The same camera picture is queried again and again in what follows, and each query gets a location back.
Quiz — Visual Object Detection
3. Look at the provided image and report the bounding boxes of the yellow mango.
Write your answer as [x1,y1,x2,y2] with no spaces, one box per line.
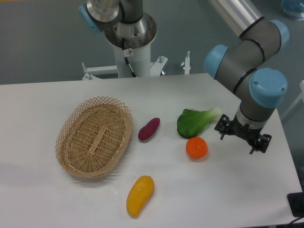
[126,176,154,218]

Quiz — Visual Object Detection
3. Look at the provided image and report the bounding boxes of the black device at table edge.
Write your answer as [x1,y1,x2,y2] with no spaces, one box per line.
[287,192,304,217]

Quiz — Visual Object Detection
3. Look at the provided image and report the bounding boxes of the orange fruit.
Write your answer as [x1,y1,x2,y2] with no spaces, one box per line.
[185,136,209,159]

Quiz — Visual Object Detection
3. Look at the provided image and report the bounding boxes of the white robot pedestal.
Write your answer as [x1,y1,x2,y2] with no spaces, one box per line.
[81,14,192,80]

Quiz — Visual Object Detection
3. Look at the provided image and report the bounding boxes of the blue object top right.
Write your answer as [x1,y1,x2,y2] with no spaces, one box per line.
[281,0,304,21]

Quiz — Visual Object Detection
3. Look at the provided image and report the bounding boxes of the black cable on pedestal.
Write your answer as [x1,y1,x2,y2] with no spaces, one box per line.
[121,37,138,78]

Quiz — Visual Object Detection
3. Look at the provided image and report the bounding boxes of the green bok choy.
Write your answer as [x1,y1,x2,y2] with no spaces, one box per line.
[177,107,222,139]

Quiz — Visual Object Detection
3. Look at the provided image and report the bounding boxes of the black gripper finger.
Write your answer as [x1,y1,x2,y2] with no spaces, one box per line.
[248,134,272,154]
[214,114,231,140]

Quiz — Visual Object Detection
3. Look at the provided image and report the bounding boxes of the woven wicker basket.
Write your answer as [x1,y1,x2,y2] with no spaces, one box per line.
[55,96,133,179]

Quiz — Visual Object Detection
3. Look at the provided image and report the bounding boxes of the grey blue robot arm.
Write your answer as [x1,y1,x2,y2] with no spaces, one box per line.
[78,0,289,152]

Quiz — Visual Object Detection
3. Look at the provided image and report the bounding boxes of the purple sweet potato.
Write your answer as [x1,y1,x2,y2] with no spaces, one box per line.
[138,117,161,141]

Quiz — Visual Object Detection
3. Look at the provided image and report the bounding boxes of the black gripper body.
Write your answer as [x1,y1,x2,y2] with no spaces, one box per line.
[229,116,262,143]

